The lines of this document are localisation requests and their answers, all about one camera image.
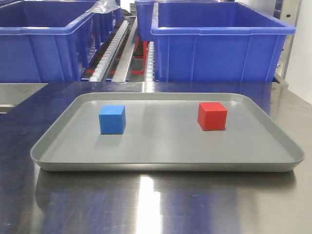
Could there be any blue bin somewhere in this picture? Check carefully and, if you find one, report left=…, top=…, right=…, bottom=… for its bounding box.
left=0, top=0, right=120, bottom=83
left=151, top=1, right=296, bottom=82
left=135, top=0, right=160, bottom=41

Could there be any blue bin rear right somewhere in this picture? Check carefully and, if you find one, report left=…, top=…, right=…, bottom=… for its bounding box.
left=135, top=0, right=160, bottom=41

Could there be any blue cube block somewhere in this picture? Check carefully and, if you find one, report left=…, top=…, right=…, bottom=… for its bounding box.
left=98, top=105, right=126, bottom=135

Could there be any blue bin front left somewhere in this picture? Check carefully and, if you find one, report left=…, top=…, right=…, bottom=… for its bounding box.
left=0, top=0, right=120, bottom=83

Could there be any white roller rail left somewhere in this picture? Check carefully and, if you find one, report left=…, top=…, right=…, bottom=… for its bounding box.
left=89, top=20, right=129, bottom=82

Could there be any red cube block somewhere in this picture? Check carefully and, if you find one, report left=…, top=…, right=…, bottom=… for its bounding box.
left=197, top=102, right=228, bottom=131

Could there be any white roller rail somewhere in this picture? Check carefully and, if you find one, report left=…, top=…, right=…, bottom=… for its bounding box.
left=89, top=20, right=129, bottom=82
left=144, top=41, right=155, bottom=82

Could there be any grey plastic tray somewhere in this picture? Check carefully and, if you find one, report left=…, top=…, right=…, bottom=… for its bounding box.
left=30, top=93, right=304, bottom=172

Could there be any grey perforated shelf post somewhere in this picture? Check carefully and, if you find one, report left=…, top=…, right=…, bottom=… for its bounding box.
left=276, top=0, right=302, bottom=83

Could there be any red shelf frame bar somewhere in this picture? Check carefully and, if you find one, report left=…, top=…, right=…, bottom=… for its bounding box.
left=82, top=38, right=149, bottom=80

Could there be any white roller rail right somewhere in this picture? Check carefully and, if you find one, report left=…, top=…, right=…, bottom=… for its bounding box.
left=144, top=41, right=155, bottom=82

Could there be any clear plastic bag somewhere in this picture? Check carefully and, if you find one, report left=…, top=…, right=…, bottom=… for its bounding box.
left=87, top=0, right=120, bottom=14

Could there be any blue bin front right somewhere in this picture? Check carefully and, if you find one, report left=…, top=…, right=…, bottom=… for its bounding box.
left=151, top=1, right=296, bottom=82

